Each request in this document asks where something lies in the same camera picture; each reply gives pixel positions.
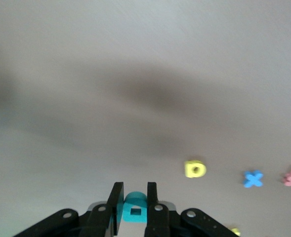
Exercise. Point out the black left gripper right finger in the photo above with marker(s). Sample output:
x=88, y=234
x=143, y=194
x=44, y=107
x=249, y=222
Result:
x=158, y=222

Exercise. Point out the yellow foam letter d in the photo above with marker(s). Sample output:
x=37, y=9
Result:
x=189, y=170

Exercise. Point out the blue foam letter x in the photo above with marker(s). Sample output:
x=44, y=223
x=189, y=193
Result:
x=253, y=179

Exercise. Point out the brown table cover sheet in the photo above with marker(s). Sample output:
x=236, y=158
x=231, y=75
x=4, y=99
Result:
x=61, y=49

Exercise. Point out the teal foam letter p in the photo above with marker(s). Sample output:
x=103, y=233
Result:
x=135, y=198

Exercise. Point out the yellow foam letter k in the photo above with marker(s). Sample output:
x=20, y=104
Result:
x=235, y=232

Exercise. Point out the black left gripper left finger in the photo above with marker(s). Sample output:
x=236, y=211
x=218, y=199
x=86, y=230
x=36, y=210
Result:
x=98, y=222

